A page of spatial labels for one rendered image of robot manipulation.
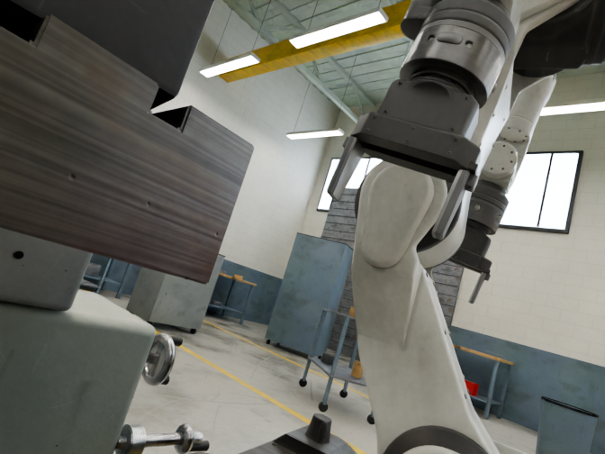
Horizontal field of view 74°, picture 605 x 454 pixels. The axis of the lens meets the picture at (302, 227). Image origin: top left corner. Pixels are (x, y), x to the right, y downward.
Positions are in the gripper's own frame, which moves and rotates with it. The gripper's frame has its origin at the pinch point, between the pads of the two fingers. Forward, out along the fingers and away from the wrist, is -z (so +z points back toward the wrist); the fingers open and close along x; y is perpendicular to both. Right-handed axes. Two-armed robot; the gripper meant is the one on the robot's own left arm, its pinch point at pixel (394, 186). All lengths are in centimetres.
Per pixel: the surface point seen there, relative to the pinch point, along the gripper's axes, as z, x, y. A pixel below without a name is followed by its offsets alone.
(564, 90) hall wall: 502, 1, -735
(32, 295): -32, 45, -6
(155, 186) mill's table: -10.5, 3.5, 22.8
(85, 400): -47, 38, -19
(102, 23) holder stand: -5.4, 6.8, 26.4
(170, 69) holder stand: -5.2, 5.4, 23.5
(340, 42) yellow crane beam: 328, 310, -463
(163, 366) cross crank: -44, 43, -42
